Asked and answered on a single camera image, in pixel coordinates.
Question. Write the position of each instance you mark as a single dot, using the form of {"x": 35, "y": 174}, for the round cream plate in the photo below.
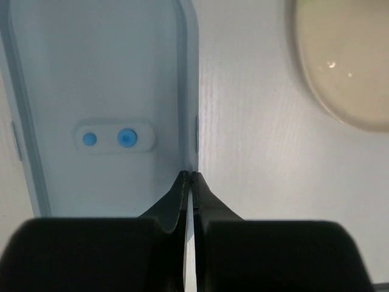
{"x": 342, "y": 52}

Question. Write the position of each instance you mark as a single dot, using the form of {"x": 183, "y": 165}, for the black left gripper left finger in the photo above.
{"x": 102, "y": 254}

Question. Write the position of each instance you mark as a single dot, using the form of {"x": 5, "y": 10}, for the blue lunch box lid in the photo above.
{"x": 104, "y": 102}

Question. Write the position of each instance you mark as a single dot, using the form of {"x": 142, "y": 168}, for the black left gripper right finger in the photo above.
{"x": 233, "y": 254}

